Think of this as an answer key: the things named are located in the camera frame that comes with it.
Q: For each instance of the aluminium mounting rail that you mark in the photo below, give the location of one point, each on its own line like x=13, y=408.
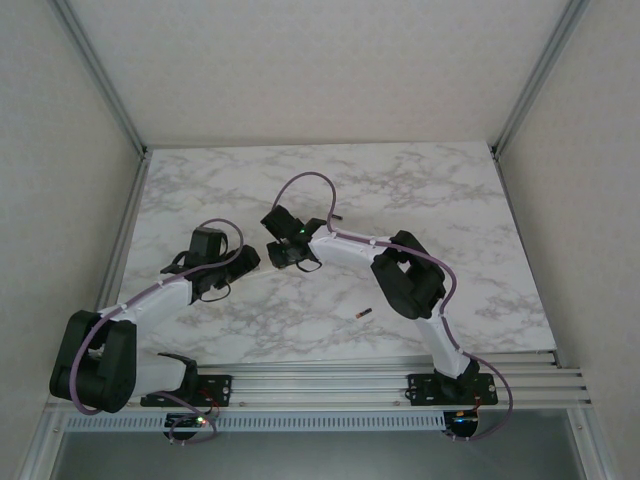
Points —
x=320, y=385

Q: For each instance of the aluminium table edge rail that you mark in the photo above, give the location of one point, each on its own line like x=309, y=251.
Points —
x=125, y=225

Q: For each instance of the controller board with LED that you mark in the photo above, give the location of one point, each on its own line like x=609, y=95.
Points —
x=187, y=422
x=465, y=422

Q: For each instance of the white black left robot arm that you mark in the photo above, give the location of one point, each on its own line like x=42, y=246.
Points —
x=160, y=300

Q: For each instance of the aluminium frame post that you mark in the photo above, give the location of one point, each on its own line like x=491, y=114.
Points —
x=538, y=75
x=101, y=75
x=42, y=445
x=585, y=450

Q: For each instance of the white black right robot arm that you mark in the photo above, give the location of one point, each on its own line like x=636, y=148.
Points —
x=345, y=250

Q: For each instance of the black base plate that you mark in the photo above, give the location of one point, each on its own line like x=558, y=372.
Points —
x=220, y=385
x=422, y=387

